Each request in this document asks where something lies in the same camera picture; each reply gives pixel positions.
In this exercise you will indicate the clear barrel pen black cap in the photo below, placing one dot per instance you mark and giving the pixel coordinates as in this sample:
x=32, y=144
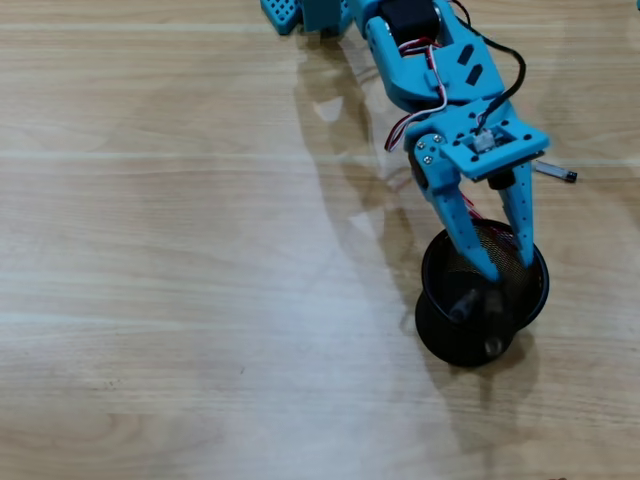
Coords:
x=557, y=172

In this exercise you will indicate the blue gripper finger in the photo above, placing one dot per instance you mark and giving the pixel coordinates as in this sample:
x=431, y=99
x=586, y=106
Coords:
x=455, y=210
x=525, y=220

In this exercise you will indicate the red retractable pen white grip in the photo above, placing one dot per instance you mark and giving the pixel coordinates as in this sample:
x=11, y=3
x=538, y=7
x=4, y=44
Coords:
x=472, y=207

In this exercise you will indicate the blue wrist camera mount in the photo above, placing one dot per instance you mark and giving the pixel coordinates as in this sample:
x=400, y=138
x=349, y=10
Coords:
x=500, y=155

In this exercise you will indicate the black retractable pen yellow band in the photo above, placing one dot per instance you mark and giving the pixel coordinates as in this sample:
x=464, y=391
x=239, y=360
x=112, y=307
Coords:
x=493, y=345

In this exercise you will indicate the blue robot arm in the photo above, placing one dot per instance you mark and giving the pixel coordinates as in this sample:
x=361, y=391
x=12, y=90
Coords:
x=410, y=75

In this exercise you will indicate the black mesh pen holder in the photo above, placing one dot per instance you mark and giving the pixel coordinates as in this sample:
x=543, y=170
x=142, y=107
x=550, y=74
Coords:
x=450, y=345

